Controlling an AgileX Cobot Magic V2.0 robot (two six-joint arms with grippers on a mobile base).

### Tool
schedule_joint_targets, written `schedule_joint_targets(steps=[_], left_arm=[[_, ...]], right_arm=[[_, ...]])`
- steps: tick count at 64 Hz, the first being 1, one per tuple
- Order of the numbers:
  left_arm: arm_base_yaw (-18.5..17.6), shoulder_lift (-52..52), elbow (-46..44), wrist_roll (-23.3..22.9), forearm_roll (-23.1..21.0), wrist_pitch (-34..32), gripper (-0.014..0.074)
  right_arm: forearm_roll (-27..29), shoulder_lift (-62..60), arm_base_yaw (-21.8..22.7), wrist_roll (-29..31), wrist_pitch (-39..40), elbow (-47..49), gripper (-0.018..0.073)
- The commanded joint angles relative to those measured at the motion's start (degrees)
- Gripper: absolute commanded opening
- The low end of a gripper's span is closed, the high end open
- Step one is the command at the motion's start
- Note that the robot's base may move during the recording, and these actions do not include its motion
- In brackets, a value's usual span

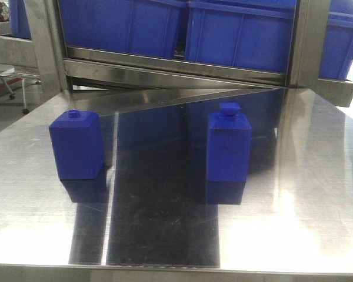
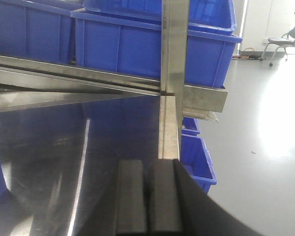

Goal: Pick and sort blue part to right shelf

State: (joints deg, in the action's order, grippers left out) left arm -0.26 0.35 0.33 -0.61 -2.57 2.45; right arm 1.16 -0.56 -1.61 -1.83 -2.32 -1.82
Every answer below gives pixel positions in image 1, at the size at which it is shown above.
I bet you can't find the blue bottle-shaped part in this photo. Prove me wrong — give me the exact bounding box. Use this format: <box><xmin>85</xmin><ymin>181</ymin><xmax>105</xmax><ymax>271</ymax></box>
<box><xmin>49</xmin><ymin>109</ymin><xmax>104</xmax><ymax>180</ymax></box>
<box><xmin>207</xmin><ymin>102</ymin><xmax>252</xmax><ymax>182</ymax></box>

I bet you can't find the stainless steel shelf rack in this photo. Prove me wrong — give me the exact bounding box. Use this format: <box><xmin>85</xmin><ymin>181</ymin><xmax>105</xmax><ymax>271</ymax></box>
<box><xmin>0</xmin><ymin>1</ymin><xmax>353</xmax><ymax>107</ymax></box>

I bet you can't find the blue bin behind left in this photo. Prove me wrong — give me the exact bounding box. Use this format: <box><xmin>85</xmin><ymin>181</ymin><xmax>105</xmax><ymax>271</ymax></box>
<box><xmin>58</xmin><ymin>1</ymin><xmax>187</xmax><ymax>59</ymax></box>

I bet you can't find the blue bin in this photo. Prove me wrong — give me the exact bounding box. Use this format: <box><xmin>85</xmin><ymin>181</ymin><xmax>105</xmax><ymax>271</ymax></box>
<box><xmin>58</xmin><ymin>1</ymin><xmax>187</xmax><ymax>59</ymax></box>
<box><xmin>185</xmin><ymin>1</ymin><xmax>295</xmax><ymax>73</ymax></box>
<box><xmin>319</xmin><ymin>1</ymin><xmax>353</xmax><ymax>80</ymax></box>
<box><xmin>9</xmin><ymin>0</ymin><xmax>31</xmax><ymax>40</ymax></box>

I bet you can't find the blue bin behind centre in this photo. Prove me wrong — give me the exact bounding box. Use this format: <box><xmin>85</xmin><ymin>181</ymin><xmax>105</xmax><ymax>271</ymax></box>
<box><xmin>185</xmin><ymin>1</ymin><xmax>295</xmax><ymax>73</ymax></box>

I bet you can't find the blue bin far left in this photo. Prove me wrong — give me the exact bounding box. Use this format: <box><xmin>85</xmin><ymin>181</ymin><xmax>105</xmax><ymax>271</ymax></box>
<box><xmin>9</xmin><ymin>0</ymin><xmax>31</xmax><ymax>40</ymax></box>

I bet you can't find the blue bin far right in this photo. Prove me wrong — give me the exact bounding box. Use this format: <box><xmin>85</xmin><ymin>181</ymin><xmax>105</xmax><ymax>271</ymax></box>
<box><xmin>319</xmin><ymin>1</ymin><xmax>353</xmax><ymax>80</ymax></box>

